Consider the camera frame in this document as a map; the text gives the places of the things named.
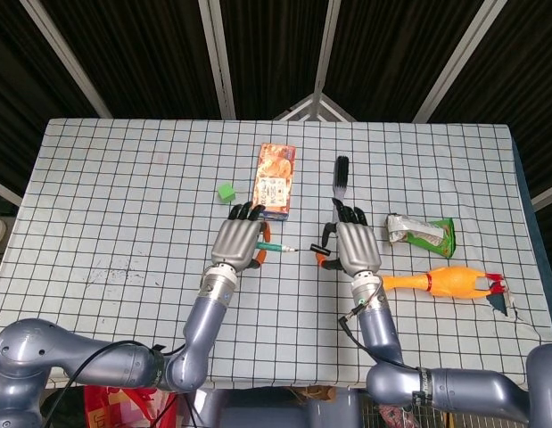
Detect yellow rubber chicken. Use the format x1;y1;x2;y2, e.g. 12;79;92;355
380;264;507;301

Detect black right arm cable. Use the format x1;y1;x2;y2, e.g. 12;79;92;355
337;284;420;372

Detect orange biscuit box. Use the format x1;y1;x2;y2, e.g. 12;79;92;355
250;143;297;222

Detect grey brush black bristles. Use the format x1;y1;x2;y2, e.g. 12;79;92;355
331;155;350;224

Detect green cube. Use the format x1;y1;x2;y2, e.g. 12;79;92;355
217;181;237;205

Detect white partition frame post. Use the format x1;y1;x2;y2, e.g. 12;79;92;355
197;0;237;120
412;0;511;123
312;0;344;97
19;0;114;119

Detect red plastic bag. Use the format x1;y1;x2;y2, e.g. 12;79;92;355
82;385;178;428

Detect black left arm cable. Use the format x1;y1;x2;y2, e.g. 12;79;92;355
42;340;197;428

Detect white checked tablecloth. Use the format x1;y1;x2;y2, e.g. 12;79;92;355
0;118;552;389

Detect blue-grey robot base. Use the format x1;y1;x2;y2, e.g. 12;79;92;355
199;386;370;428

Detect green silver snack bag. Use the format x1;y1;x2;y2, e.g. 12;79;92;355
384;213;457;259

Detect green white marker pen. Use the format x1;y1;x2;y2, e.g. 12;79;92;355
256;243;300;256

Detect wire mesh basket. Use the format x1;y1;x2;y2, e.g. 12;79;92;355
359;391;531;428

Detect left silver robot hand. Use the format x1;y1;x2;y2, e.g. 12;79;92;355
210;200;273;273

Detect white triangular frame foot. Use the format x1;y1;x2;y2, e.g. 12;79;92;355
274;93;357;122

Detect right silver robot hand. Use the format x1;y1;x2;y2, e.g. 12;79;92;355
315;199;383;274

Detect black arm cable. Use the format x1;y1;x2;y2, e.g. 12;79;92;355
42;340;197;428
337;284;420;372

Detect white frame bar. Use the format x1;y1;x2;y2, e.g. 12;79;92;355
531;183;552;211
0;177;23;208

